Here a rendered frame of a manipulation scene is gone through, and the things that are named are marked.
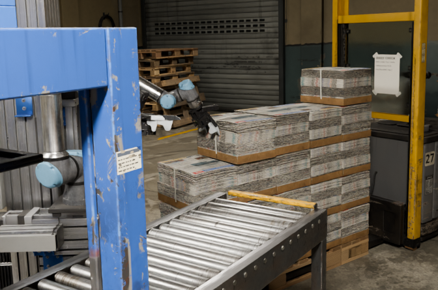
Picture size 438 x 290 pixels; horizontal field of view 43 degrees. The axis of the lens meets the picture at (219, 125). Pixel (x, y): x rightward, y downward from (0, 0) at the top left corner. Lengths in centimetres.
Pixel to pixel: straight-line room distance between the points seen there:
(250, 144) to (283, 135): 26
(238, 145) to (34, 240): 117
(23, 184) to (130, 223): 176
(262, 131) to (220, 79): 804
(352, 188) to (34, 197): 205
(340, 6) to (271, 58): 618
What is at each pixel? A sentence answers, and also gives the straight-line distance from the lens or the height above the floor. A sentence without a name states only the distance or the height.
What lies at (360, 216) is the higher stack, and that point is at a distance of 392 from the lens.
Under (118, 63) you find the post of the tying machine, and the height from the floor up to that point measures 149.
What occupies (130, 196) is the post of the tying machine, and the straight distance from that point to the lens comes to 101.
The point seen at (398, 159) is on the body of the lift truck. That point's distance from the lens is 424.
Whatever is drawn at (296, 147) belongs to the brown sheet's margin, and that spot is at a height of 86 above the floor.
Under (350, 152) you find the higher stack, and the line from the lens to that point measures 371.
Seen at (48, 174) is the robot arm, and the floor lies 99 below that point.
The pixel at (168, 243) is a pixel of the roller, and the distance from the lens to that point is 205.
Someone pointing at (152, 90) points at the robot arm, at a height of 126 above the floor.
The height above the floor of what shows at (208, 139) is 94.
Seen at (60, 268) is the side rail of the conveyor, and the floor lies 80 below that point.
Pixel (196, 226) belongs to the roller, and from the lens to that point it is 220.
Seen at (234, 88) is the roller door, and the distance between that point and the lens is 1092.
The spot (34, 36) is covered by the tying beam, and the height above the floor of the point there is 154.
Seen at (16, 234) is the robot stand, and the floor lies 73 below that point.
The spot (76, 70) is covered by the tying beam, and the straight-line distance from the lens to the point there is 90.
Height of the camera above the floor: 153
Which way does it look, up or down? 9 degrees down
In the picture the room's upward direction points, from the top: 1 degrees counter-clockwise
